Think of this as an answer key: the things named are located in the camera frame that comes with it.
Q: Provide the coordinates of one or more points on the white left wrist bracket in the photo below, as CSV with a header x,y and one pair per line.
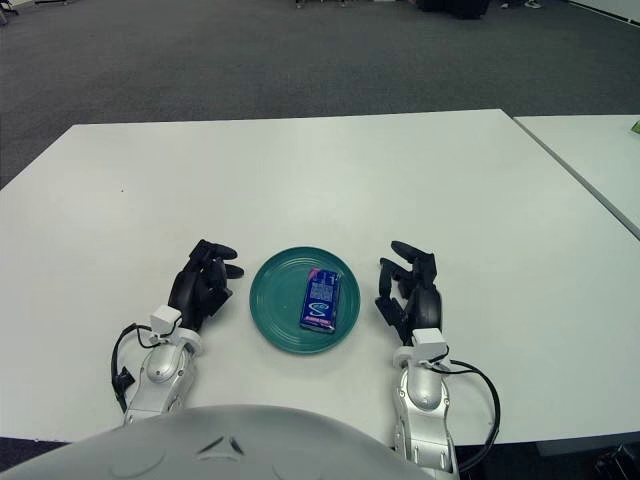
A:
x,y
166,320

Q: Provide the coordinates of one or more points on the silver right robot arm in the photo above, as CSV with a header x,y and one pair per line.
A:
x,y
425,395

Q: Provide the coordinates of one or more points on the grey robot torso shell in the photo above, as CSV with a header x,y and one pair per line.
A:
x,y
125,450

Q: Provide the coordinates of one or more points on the blue gum pack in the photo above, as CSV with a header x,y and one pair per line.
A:
x,y
320,300

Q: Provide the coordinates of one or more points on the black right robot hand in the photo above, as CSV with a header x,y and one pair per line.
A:
x,y
427,305

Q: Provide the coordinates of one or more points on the green round plate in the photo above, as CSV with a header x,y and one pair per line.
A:
x,y
275,300

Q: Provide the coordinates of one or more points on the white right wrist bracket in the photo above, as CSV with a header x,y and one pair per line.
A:
x,y
430,344

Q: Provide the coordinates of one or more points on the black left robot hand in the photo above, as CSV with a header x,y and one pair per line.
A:
x,y
192,295

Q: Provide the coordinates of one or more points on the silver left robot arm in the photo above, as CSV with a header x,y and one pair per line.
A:
x,y
160,370

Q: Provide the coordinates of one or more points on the white neighbouring table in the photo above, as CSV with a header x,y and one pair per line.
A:
x,y
590,150

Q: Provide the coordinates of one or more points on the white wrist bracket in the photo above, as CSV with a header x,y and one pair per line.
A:
x,y
430,344
166,320

